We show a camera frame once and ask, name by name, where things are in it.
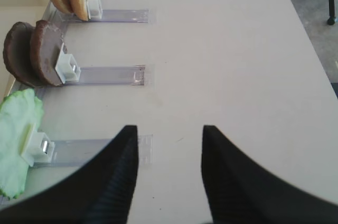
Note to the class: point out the cream metal tray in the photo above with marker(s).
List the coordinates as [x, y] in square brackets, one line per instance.
[13, 11]

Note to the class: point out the white patty rack pusher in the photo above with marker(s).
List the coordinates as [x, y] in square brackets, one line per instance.
[67, 67]

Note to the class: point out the clear patty rack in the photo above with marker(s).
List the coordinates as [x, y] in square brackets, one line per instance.
[101, 76]

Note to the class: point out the white lettuce rack pusher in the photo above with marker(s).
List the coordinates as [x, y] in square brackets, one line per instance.
[37, 147]

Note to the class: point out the brown meat patty in rack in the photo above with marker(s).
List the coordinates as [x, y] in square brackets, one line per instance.
[47, 40]

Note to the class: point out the clear lettuce rack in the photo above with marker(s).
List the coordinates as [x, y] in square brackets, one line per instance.
[71, 155]

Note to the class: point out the clear bun rack right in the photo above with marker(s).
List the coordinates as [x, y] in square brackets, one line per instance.
[117, 16]

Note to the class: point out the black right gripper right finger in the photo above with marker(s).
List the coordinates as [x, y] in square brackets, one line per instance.
[241, 191]

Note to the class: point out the brown meat patty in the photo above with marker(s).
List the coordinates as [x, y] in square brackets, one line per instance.
[47, 40]
[16, 54]

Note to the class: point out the white bun rack pusher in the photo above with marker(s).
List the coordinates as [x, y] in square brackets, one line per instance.
[94, 9]

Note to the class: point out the green lettuce leaf in rack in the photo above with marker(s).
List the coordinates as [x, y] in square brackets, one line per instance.
[19, 111]

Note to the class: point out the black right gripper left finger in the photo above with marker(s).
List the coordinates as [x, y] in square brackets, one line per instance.
[101, 191]

